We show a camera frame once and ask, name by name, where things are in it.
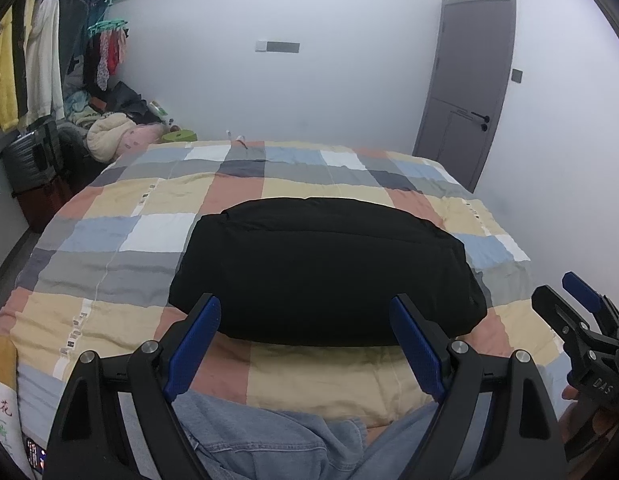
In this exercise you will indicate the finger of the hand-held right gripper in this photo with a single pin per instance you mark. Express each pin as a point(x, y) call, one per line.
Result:
point(557, 310)
point(582, 292)

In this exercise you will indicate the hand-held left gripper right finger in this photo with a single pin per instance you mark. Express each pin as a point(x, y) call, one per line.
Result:
point(419, 345)

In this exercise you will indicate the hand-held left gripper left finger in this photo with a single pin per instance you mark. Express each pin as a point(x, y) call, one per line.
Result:
point(199, 330)

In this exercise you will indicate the black puffer jacket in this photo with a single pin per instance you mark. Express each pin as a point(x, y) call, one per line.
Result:
point(324, 270)

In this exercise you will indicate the pile of dark clothes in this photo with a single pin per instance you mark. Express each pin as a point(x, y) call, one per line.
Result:
point(119, 100)

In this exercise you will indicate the green clothes hangers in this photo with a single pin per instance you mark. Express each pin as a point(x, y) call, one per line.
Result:
point(107, 26)

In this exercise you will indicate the person's right hand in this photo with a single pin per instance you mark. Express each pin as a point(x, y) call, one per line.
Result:
point(573, 417)

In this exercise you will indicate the checkered patchwork bed blanket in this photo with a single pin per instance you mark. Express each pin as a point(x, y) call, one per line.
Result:
point(139, 260)

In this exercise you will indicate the blue jeans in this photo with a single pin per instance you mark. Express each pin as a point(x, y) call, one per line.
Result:
point(269, 442)

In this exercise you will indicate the green toy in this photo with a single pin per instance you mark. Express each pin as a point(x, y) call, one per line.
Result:
point(179, 136)

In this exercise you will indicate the red suitcase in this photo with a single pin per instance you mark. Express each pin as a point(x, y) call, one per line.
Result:
point(44, 205)

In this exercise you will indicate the pink cloth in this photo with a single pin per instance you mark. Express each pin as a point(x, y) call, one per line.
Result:
point(142, 137)

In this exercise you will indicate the black smartphone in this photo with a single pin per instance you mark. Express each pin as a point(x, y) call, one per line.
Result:
point(35, 455)

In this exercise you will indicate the cream fleece blanket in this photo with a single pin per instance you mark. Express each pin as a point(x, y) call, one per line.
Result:
point(109, 137)

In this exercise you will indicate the white printed pillow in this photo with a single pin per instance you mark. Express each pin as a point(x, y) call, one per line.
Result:
point(2, 420)

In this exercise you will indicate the green and white packet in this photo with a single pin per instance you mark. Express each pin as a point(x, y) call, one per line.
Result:
point(156, 108)

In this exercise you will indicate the grey door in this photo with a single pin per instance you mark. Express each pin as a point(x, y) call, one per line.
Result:
point(464, 85)

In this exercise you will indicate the grey suitcase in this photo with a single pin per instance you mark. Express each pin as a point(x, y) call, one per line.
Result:
point(32, 157)

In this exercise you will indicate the white hanging garment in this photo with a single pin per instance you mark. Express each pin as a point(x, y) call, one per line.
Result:
point(44, 60)

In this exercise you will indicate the yellow hanging garment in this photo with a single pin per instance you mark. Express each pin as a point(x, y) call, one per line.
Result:
point(0, 75)

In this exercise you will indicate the dark grey hanging garment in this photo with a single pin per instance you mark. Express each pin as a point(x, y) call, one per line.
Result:
point(72, 30)

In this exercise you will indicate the grey wall switch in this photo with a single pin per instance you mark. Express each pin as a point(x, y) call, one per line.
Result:
point(517, 75)

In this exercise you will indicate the white and grey wall panel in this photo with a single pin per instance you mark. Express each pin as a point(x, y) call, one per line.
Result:
point(278, 46)

